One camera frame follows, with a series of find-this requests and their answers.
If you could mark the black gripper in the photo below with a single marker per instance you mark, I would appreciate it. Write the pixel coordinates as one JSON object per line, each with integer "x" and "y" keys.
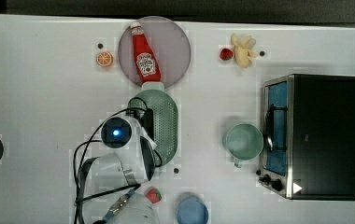
{"x": 145, "y": 118}

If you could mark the mint green plastic strainer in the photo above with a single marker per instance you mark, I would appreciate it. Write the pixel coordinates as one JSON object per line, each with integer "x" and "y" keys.
{"x": 165, "y": 111}

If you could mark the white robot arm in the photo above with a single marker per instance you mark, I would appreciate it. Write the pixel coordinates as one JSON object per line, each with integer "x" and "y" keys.
{"x": 105, "y": 183}

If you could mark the red ketchup bottle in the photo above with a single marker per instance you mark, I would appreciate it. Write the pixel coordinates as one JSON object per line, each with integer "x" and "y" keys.
{"x": 145, "y": 61}

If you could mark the orange slice toy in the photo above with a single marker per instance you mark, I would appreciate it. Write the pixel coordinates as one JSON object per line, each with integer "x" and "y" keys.
{"x": 104, "y": 59}

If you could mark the round grey plate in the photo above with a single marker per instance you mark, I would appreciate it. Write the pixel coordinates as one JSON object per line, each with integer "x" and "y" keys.
{"x": 168, "y": 41}

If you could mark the large red strawberry toy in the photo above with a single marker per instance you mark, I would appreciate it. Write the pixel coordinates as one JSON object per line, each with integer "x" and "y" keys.
{"x": 153, "y": 195}

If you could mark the mint green mug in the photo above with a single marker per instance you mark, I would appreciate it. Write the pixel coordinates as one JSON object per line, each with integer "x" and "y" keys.
{"x": 244, "y": 142}

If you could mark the small red strawberry toy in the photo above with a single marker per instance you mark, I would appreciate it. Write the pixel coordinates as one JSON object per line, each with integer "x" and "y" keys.
{"x": 226, "y": 54}

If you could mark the light blue bowl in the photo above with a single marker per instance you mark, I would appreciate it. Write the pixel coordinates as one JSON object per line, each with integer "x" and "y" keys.
{"x": 192, "y": 211}

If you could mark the peeled banana toy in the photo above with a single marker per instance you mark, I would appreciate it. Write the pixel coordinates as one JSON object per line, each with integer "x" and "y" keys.
{"x": 243, "y": 52}

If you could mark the black toaster oven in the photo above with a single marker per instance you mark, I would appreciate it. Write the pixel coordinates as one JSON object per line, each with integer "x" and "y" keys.
{"x": 309, "y": 137}

